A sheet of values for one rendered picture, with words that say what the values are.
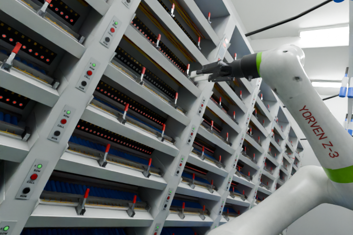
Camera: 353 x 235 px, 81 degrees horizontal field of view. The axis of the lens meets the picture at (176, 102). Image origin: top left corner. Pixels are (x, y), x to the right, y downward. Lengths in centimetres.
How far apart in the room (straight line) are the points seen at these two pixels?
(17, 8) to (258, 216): 94
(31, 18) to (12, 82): 20
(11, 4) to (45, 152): 45
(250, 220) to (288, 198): 15
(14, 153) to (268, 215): 79
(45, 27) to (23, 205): 55
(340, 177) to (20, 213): 94
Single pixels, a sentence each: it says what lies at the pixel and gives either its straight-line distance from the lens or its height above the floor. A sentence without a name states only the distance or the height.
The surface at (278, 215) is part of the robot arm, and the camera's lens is 79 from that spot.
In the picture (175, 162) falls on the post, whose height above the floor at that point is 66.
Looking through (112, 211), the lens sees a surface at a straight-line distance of 108.
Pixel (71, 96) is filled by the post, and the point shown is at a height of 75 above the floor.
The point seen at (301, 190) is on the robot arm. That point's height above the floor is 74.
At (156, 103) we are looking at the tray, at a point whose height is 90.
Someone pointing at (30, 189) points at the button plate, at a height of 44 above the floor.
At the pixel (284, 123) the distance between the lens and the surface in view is 330.
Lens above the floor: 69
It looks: 14 degrees up
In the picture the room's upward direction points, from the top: 22 degrees clockwise
